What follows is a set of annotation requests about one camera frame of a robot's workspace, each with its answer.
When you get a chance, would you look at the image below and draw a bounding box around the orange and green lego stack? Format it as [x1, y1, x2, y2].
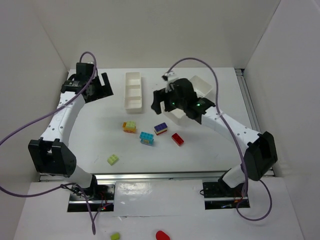
[122, 121, 137, 134]

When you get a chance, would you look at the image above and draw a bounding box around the cyan lego stack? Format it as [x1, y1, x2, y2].
[139, 131, 154, 146]

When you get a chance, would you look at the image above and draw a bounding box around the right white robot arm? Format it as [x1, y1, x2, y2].
[151, 78, 278, 197]

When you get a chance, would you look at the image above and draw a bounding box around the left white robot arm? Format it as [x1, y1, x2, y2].
[28, 62, 113, 199]

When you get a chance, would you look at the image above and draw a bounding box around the wide white divided tray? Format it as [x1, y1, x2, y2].
[160, 75, 215, 126]

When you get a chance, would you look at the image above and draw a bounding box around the narrow white divided tray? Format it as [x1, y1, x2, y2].
[124, 72, 143, 114]

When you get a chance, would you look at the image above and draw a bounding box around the red lego brick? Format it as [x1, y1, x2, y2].
[171, 133, 184, 146]

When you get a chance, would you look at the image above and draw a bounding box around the light green lego brick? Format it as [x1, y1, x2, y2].
[107, 154, 119, 166]

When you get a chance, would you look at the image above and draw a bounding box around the red oval object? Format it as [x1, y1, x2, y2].
[155, 230, 171, 240]

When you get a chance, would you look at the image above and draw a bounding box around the green lego brick foreground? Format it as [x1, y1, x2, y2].
[110, 232, 121, 240]

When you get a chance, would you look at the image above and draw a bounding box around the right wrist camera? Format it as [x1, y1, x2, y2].
[161, 71, 176, 82]

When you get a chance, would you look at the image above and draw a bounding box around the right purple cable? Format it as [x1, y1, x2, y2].
[166, 57, 273, 222]

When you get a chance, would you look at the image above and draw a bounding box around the purple cable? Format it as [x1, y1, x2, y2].
[0, 51, 111, 236]
[166, 57, 273, 222]

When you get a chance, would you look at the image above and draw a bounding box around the aluminium rail right side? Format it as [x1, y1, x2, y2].
[234, 67, 276, 178]

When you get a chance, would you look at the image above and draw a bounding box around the aluminium rail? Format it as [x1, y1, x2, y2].
[39, 170, 241, 186]
[234, 67, 276, 178]

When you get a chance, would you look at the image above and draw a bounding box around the aluminium rail front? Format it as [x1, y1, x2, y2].
[39, 170, 241, 186]

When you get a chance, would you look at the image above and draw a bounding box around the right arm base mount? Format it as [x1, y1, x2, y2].
[199, 181, 250, 210]

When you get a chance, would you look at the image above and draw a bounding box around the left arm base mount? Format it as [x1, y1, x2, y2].
[67, 182, 116, 213]

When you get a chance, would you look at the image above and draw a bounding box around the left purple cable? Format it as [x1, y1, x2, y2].
[0, 51, 111, 236]

